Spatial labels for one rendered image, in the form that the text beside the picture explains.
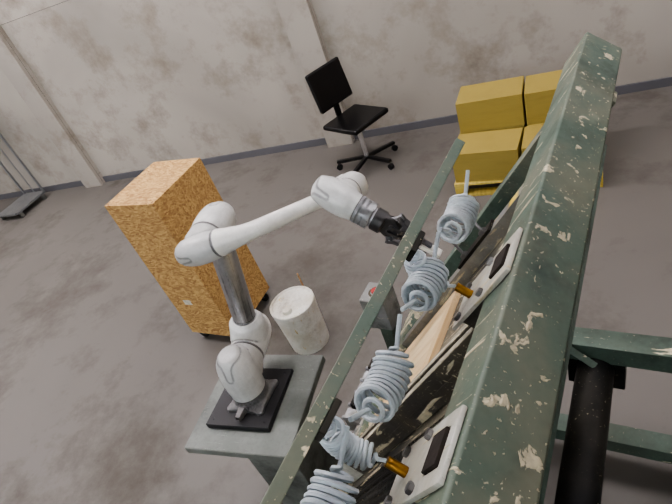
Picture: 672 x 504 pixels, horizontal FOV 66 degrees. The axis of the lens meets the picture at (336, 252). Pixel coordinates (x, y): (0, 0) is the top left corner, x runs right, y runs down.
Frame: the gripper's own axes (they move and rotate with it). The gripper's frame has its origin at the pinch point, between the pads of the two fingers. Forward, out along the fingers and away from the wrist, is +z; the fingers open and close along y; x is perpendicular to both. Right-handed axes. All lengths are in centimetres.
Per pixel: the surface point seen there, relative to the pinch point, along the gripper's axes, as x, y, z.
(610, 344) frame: 25, -24, 76
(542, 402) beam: -75, 63, 14
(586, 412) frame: -1, -33, 76
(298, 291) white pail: 72, -167, -48
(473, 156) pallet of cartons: 231, -123, 11
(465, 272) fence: 2.1, -3.8, 13.4
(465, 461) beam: -87, 63, 7
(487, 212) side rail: 26.0, 1.8, 11.6
